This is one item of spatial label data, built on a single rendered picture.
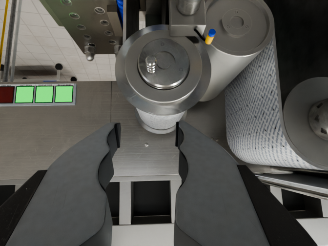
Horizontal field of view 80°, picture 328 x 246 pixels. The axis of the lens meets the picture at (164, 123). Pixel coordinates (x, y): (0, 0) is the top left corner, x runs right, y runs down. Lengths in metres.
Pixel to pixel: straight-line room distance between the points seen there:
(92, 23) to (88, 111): 0.25
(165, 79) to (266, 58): 0.19
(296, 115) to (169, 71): 0.20
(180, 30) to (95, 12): 0.31
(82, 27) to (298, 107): 0.55
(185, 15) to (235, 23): 0.09
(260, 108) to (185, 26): 0.20
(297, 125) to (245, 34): 0.16
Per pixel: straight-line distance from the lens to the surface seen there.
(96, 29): 0.64
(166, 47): 0.31
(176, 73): 0.29
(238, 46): 0.36
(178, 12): 0.32
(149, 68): 0.27
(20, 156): 0.73
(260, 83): 0.40
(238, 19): 0.38
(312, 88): 0.39
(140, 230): 0.65
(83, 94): 0.68
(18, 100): 0.76
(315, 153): 0.37
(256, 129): 0.41
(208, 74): 0.32
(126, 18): 0.37
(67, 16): 0.62
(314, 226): 0.80
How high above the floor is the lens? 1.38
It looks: 9 degrees down
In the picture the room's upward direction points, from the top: 179 degrees clockwise
